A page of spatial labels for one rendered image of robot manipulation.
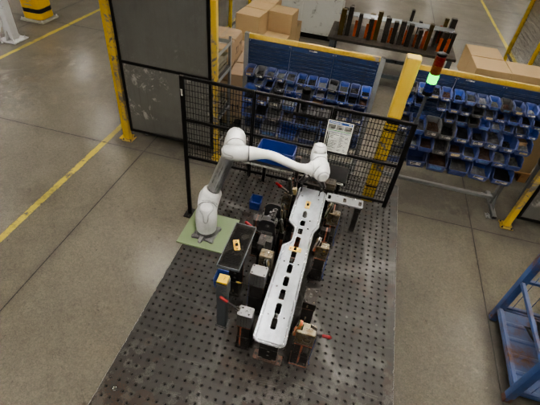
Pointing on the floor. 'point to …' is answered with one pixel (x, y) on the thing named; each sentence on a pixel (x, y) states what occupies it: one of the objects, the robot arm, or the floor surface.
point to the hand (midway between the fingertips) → (310, 191)
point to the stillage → (521, 338)
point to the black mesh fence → (269, 133)
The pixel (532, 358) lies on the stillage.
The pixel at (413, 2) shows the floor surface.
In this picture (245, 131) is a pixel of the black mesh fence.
